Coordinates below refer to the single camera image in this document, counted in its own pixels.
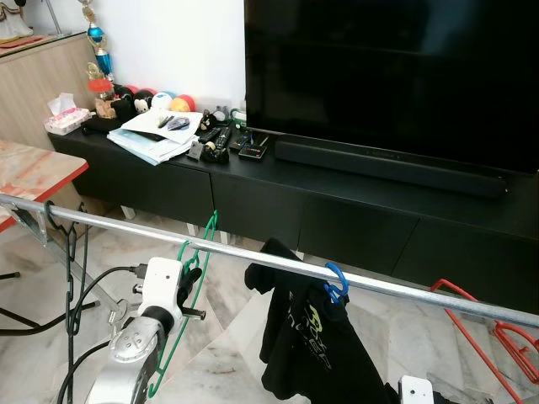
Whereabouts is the red lid glass jar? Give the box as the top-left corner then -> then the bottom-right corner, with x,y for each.
87,76 -> 117,119

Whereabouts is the blue plastic hanger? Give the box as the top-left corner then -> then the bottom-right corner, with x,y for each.
324,262 -> 350,304

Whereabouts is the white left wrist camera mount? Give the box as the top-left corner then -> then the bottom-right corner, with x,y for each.
135,257 -> 186,321

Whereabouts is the white blue round toy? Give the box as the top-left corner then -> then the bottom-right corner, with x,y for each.
154,91 -> 176,112

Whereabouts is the green plastic hanger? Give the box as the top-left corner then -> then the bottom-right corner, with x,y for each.
147,210 -> 220,398

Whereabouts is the blue gold trophy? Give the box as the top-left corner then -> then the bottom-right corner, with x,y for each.
77,0 -> 115,81

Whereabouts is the black plush toy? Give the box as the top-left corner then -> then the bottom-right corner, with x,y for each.
114,84 -> 157,119

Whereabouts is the orange round toy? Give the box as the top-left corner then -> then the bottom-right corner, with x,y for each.
173,94 -> 196,113

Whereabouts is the black soundbar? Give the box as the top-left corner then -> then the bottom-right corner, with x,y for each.
274,139 -> 510,199

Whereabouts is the light wooden sideboard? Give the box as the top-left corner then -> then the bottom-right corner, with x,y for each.
0,34 -> 100,152

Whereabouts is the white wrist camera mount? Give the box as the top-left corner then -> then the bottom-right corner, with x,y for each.
135,257 -> 186,321
398,376 -> 435,404

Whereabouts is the black plastic hanger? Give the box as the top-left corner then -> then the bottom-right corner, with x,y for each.
42,200 -> 92,253

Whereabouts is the pink white tissue box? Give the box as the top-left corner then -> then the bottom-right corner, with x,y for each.
44,93 -> 92,136

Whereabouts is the silver metal clothes rack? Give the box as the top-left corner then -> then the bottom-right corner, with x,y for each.
0,194 -> 539,404

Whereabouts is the marble folding table red edge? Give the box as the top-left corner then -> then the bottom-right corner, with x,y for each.
0,139 -> 93,333

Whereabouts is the small black display box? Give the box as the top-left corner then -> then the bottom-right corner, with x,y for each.
238,130 -> 270,161

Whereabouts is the white paper stack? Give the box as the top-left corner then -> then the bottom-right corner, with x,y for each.
108,109 -> 205,166

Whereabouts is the black logo T-shirt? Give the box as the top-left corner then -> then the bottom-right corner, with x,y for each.
244,238 -> 397,404

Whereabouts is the black TV console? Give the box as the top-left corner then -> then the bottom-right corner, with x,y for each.
49,126 -> 539,314

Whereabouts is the red plastic hanger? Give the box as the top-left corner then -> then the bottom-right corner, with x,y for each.
430,278 -> 539,404

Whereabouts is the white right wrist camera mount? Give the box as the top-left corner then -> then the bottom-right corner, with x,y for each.
398,376 -> 435,404

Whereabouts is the black television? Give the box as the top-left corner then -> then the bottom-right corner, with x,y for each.
244,0 -> 539,175

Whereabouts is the black remote control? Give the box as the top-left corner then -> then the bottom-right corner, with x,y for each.
198,125 -> 232,157

